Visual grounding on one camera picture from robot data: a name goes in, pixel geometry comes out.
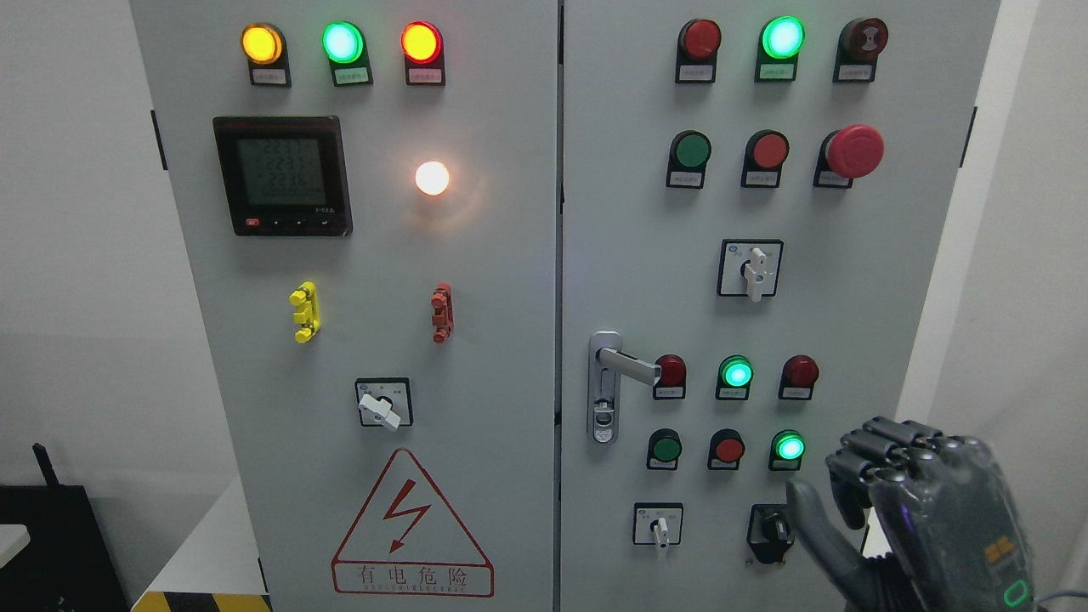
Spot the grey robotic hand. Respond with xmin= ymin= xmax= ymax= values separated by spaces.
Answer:
xmin=786 ymin=416 xmax=1039 ymax=611

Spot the silver door handle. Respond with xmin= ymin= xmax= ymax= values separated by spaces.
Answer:
xmin=588 ymin=331 xmax=662 ymax=445

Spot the grey right cabinet door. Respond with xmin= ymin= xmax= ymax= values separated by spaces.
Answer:
xmin=559 ymin=1 xmax=1001 ymax=611

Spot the grey cabinet door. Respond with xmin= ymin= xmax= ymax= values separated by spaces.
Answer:
xmin=559 ymin=1 xmax=1001 ymax=611
xmin=131 ymin=1 xmax=559 ymax=611

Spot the grey left cabinet door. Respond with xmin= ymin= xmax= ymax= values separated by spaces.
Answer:
xmin=131 ymin=1 xmax=559 ymax=611

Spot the green lit indicator lower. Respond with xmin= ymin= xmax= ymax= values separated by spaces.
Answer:
xmin=767 ymin=429 xmax=806 ymax=472

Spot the red indicator light middle right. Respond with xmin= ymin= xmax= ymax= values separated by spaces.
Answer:
xmin=778 ymin=354 xmax=820 ymax=400

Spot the red push button lower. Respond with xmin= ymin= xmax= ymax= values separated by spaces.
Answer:
xmin=706 ymin=428 xmax=745 ymax=470

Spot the red push button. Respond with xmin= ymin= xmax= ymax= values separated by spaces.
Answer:
xmin=706 ymin=428 xmax=745 ymax=470
xmin=739 ymin=128 xmax=790 ymax=189

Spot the green push button lower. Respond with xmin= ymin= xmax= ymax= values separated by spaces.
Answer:
xmin=645 ymin=428 xmax=683 ymax=470

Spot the green push button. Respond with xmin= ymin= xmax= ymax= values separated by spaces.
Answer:
xmin=645 ymin=428 xmax=683 ymax=470
xmin=666 ymin=128 xmax=710 ymax=189

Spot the red indicator light middle left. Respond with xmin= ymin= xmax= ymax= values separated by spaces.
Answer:
xmin=653 ymin=354 xmax=687 ymax=400

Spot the red emergency stop button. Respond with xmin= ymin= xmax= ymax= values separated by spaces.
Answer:
xmin=813 ymin=123 xmax=885 ymax=189

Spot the red push button upper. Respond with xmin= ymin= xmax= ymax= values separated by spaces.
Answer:
xmin=739 ymin=128 xmax=790 ymax=189

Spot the green push button upper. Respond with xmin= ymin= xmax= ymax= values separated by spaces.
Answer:
xmin=666 ymin=128 xmax=710 ymax=189

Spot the dark red buzzer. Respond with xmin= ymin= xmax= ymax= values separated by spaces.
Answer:
xmin=833 ymin=17 xmax=889 ymax=82

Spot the green lit indicator top right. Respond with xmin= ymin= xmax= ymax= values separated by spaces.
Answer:
xmin=754 ymin=15 xmax=806 ymax=82

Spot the red electric hazard warning sticker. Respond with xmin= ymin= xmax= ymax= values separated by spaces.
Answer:
xmin=331 ymin=448 xmax=495 ymax=598

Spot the red indicator light top right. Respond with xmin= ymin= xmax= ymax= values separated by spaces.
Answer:
xmin=675 ymin=17 xmax=724 ymax=84

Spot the red terminal connector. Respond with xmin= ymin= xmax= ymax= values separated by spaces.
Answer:
xmin=430 ymin=282 xmax=455 ymax=344

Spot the white lit indicator light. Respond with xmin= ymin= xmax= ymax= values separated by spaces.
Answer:
xmin=415 ymin=161 xmax=452 ymax=196

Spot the yellow terminal connector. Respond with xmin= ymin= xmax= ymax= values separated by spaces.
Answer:
xmin=288 ymin=281 xmax=321 ymax=344

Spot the red lit indicator light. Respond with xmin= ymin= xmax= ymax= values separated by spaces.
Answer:
xmin=400 ymin=20 xmax=446 ymax=87

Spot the white platform with hazard stripes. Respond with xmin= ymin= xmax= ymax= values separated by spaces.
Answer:
xmin=133 ymin=478 xmax=271 ymax=611

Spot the black digital power meter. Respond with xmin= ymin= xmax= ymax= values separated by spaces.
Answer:
xmin=212 ymin=117 xmax=353 ymax=237

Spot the green indicator light top left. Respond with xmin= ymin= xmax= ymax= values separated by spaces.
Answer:
xmin=321 ymin=20 xmax=373 ymax=87

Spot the yellow indicator light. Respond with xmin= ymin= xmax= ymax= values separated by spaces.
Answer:
xmin=240 ymin=22 xmax=292 ymax=87

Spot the black box with antenna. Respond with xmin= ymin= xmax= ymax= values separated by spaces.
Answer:
xmin=1 ymin=443 xmax=129 ymax=611

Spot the black rotary selector switch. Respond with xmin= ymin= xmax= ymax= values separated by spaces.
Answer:
xmin=746 ymin=503 xmax=794 ymax=564

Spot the white rotary switch lower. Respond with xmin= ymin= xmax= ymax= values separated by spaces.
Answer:
xmin=631 ymin=502 xmax=684 ymax=560

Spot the white rotary switch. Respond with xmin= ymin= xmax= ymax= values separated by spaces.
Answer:
xmin=631 ymin=502 xmax=684 ymax=560
xmin=717 ymin=238 xmax=784 ymax=303

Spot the white rotary switch upper right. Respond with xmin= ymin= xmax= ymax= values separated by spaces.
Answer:
xmin=717 ymin=238 xmax=784 ymax=303

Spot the white rotary switch left door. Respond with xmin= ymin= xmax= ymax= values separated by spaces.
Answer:
xmin=354 ymin=378 xmax=413 ymax=431

